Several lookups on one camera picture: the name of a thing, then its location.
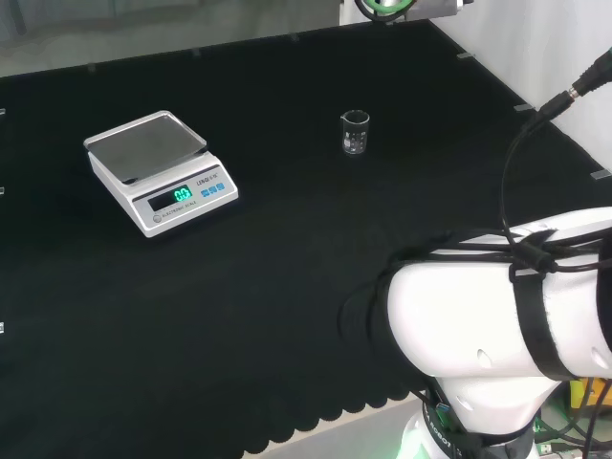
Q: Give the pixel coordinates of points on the small clear glass beaker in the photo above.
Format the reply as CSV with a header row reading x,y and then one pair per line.
x,y
356,138

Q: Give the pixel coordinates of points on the black bench cloth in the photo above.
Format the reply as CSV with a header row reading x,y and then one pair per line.
x,y
268,296

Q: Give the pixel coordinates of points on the white electronic balance steel pan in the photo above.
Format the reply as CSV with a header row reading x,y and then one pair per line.
x,y
162,177

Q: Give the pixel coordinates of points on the yellow stop button box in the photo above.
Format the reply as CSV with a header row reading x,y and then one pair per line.
x,y
581,392

